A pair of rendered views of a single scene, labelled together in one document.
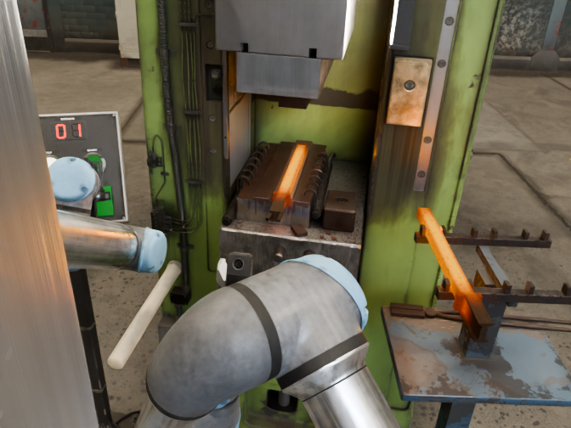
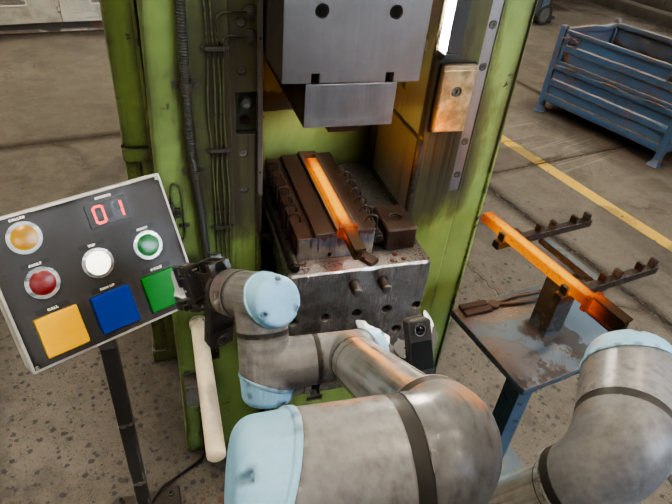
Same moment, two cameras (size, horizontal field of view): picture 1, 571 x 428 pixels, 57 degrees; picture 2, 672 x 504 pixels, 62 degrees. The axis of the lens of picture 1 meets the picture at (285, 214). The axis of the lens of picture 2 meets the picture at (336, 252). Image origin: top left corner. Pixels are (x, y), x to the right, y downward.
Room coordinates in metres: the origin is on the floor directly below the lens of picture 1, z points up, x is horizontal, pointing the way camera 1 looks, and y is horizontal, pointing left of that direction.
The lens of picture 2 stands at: (0.25, 0.57, 1.77)
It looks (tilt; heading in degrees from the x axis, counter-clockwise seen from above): 37 degrees down; 332
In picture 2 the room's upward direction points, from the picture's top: 6 degrees clockwise
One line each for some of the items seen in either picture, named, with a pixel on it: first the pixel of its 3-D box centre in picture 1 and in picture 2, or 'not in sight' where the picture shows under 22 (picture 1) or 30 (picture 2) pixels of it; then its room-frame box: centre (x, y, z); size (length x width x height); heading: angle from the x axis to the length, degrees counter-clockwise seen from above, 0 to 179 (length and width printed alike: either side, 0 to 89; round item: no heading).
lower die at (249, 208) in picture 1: (285, 177); (315, 199); (1.45, 0.00, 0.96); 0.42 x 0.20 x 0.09; 171
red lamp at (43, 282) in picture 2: not in sight; (42, 282); (1.14, 0.67, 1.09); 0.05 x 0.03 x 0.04; 81
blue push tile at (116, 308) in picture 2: not in sight; (115, 308); (1.12, 0.57, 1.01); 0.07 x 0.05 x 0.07; 106
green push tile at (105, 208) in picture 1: (97, 202); (163, 289); (1.15, 0.47, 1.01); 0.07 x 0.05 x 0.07; 106
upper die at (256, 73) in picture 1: (291, 56); (324, 71); (1.45, 0.00, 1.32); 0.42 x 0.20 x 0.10; 171
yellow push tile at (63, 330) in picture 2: not in sight; (62, 330); (1.10, 0.66, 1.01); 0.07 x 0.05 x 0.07; 106
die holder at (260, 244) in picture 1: (299, 251); (326, 269); (1.45, -0.05, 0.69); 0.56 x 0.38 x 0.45; 171
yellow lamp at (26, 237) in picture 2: not in sight; (24, 237); (1.18, 0.69, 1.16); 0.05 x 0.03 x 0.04; 81
